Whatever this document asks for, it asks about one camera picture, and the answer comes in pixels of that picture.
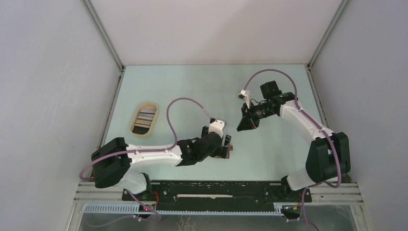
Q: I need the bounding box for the left aluminium corner post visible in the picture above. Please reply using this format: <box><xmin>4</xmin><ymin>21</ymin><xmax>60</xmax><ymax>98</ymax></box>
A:
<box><xmin>81</xmin><ymin>0</ymin><xmax>125</xmax><ymax>72</ymax></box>

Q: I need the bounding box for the brown leather card holder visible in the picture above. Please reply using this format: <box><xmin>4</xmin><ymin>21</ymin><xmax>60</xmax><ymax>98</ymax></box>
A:
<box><xmin>227</xmin><ymin>144</ymin><xmax>233</xmax><ymax>159</ymax></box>

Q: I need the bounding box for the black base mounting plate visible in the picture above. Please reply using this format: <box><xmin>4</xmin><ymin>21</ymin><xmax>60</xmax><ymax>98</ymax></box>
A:
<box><xmin>136</xmin><ymin>180</ymin><xmax>312</xmax><ymax>212</ymax></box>

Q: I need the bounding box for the light blue cable duct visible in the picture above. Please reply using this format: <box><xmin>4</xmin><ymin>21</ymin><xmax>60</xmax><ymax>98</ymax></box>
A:
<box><xmin>84</xmin><ymin>203</ymin><xmax>283</xmax><ymax>216</ymax></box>

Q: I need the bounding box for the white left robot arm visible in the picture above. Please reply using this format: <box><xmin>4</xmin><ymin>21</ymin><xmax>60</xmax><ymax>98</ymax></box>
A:
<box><xmin>91</xmin><ymin>126</ymin><xmax>231</xmax><ymax>201</ymax></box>

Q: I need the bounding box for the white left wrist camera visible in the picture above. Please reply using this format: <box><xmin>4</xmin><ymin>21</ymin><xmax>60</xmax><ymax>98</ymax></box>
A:
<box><xmin>208</xmin><ymin>119</ymin><xmax>226</xmax><ymax>138</ymax></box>

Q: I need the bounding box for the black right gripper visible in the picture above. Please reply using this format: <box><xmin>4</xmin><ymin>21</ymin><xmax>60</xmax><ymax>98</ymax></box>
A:
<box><xmin>237</xmin><ymin>101</ymin><xmax>276</xmax><ymax>131</ymax></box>

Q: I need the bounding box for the aluminium corner frame post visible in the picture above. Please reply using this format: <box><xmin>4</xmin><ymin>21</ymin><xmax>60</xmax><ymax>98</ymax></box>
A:
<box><xmin>307</xmin><ymin>0</ymin><xmax>351</xmax><ymax>70</ymax></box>

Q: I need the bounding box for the credit card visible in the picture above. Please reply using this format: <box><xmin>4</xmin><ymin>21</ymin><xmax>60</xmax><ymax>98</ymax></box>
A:
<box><xmin>139</xmin><ymin>108</ymin><xmax>157</xmax><ymax>116</ymax></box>
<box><xmin>135</xmin><ymin>116</ymin><xmax>153</xmax><ymax>125</ymax></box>

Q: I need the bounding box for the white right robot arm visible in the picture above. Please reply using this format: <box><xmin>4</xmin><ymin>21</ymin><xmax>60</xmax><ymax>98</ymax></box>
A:
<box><xmin>237</xmin><ymin>81</ymin><xmax>351</xmax><ymax>201</ymax></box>

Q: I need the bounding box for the oval wooden tray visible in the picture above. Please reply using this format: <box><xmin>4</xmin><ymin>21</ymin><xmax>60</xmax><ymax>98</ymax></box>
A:
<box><xmin>130</xmin><ymin>102</ymin><xmax>159</xmax><ymax>138</ymax></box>

